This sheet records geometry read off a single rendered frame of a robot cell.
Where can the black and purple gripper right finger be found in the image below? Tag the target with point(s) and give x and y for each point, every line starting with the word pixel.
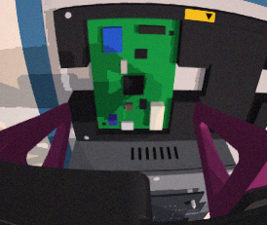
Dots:
pixel 224 191

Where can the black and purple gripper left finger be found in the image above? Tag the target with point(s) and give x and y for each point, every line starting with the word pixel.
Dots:
pixel 16 141

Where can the green circuit board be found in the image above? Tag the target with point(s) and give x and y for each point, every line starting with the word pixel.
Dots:
pixel 133 64

